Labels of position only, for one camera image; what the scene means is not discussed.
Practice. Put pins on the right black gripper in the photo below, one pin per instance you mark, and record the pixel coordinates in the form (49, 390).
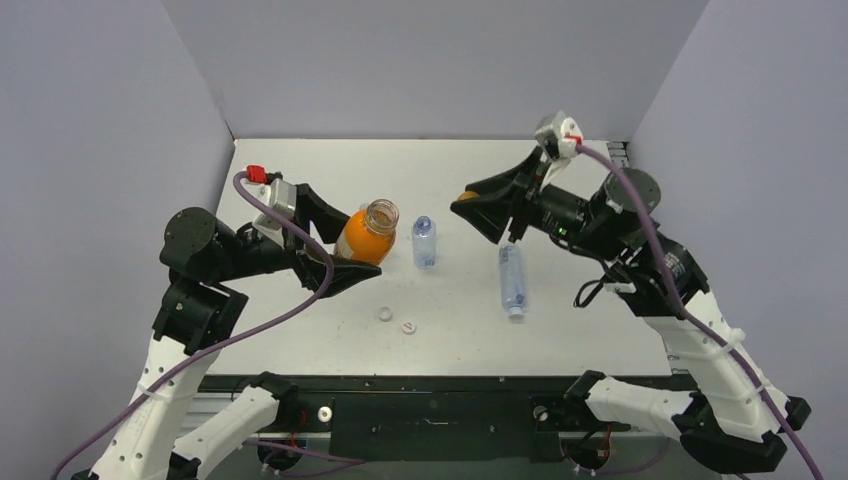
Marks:
(522, 206)

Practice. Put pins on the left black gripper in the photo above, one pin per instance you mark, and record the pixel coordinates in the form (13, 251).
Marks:
(309, 208)

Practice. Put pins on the orange juice bottle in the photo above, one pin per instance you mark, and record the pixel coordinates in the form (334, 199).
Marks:
(369, 236)

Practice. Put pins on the yellow bottle cap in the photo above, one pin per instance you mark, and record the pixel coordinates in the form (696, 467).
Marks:
(467, 195)

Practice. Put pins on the small clear water bottle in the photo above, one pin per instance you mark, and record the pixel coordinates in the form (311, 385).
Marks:
(512, 282)

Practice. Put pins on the labelled clear water bottle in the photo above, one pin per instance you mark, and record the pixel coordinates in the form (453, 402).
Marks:
(424, 242)

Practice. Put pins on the white printed bottle cap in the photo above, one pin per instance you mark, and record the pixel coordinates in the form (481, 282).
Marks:
(409, 327)

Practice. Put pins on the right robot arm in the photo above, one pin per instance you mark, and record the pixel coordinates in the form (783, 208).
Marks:
(773, 418)

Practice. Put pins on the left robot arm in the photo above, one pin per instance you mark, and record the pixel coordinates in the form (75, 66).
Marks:
(196, 321)

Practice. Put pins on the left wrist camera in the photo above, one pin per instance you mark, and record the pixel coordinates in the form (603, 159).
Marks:
(275, 193)

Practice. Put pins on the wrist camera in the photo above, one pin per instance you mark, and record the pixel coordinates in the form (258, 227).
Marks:
(275, 193)
(558, 135)

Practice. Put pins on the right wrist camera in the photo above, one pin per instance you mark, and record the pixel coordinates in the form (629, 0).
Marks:
(558, 135)

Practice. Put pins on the aluminium frame rail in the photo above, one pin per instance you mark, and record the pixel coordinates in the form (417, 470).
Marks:
(671, 294)

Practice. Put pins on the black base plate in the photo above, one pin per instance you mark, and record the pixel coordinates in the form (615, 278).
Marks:
(395, 418)

